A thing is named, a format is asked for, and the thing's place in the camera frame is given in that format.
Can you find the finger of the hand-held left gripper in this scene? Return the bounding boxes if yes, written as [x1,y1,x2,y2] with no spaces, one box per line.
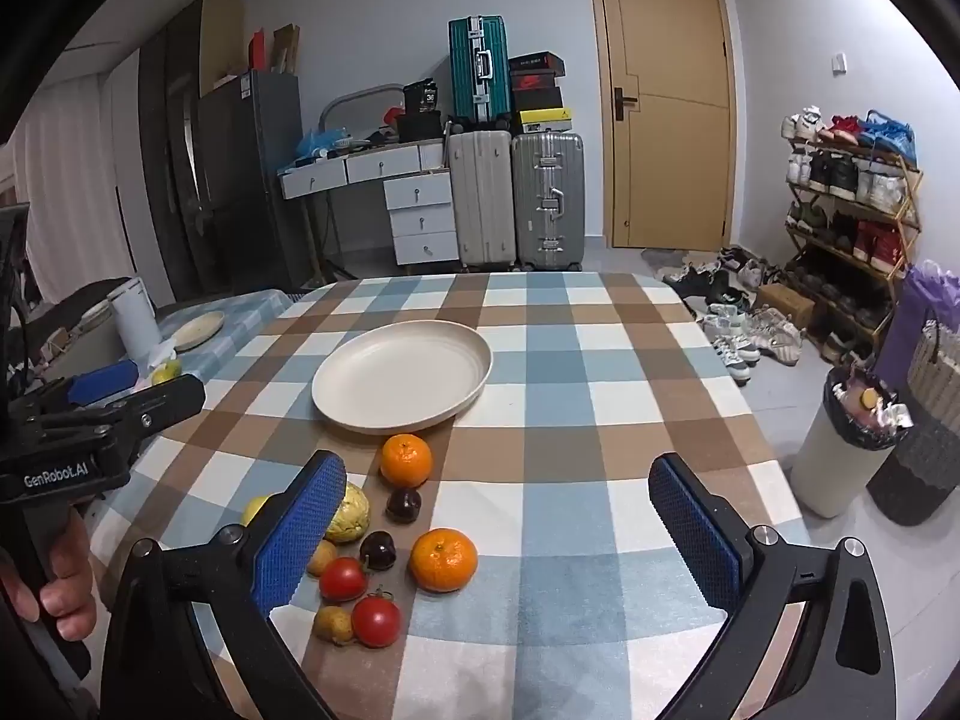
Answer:
[34,373,207,466]
[7,358,143,428]

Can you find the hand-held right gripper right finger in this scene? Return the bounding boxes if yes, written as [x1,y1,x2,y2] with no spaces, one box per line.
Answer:
[649,453,897,720]

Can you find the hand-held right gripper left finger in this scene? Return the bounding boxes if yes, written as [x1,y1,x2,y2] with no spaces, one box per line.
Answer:
[100,450,348,720]

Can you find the wrinkled yellow-green citrus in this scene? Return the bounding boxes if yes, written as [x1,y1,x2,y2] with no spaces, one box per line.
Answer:
[324,481,372,545]

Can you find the red tomato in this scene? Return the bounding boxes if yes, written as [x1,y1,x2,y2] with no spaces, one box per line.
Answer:
[319,556,368,602]
[351,591,404,648]

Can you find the small orange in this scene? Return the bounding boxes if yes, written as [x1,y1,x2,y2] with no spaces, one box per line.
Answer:
[379,433,434,488]

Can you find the large orange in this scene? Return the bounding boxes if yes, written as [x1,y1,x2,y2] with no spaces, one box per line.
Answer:
[409,528,479,593]

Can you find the large cream plate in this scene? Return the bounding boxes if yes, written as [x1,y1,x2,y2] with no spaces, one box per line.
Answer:
[311,319,494,436]

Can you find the person's left hand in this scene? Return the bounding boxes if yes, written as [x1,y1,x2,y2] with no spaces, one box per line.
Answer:
[0,506,98,642]

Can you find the white kettle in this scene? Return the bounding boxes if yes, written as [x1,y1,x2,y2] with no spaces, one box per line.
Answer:
[105,277,160,359]

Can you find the small cream plate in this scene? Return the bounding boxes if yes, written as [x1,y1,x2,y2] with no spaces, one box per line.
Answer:
[171,311,226,352]

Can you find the pale blue checked tablecloth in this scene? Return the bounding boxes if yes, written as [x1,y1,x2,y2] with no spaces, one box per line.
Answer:
[146,289,293,391]

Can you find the white trash bin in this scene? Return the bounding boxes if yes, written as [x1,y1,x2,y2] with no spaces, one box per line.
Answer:
[789,367,912,518]

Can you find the pile of shoes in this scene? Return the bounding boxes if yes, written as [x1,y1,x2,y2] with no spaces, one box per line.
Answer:
[641,244,803,387]

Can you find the white curtain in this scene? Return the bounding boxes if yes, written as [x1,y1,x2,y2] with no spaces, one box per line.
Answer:
[11,52,143,278]

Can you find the dark wardrobe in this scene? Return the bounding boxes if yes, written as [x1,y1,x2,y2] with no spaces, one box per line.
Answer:
[139,0,207,301]

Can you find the two-tone woven basket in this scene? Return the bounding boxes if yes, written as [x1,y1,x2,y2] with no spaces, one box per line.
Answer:
[866,319,960,527]

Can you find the dark grey fridge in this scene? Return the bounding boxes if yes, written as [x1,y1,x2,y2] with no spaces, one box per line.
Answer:
[196,69,308,293]

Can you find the cardboard box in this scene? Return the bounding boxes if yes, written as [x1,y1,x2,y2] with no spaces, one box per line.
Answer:
[754,283,817,331]

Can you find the blue plastic bag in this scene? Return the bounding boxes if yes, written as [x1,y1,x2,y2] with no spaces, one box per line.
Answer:
[296,126,350,158]

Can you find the purple bag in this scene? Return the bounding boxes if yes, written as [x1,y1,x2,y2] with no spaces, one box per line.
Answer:
[874,261,960,391]

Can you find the white desk with drawers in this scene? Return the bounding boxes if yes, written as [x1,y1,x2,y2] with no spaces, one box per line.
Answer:
[277,139,458,271]

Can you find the grey curved chair back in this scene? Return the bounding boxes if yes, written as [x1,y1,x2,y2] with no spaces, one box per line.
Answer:
[319,82,406,137]

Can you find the brown flat box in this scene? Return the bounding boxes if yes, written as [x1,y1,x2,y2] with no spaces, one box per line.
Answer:
[271,24,301,74]

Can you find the black box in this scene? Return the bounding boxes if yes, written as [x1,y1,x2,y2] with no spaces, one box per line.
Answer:
[395,112,445,142]

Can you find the silver suitcase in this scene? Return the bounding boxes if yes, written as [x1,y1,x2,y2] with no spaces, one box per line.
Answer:
[511,131,586,271]

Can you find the wooden shoe rack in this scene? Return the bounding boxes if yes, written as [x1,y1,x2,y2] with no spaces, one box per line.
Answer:
[780,109,923,350]

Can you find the cream suitcase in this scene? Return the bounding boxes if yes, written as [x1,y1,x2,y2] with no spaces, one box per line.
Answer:
[446,129,518,271]

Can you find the tan wooden door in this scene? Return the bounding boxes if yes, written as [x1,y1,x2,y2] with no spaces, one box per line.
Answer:
[585,0,736,250]

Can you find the yellow black shoebox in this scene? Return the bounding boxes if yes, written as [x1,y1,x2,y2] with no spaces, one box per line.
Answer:
[519,106,575,136]

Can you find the teal suitcase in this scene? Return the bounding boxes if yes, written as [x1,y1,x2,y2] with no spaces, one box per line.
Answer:
[448,15,513,128]

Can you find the red black shoebox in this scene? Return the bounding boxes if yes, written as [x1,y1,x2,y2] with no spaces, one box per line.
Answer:
[511,76,563,112]

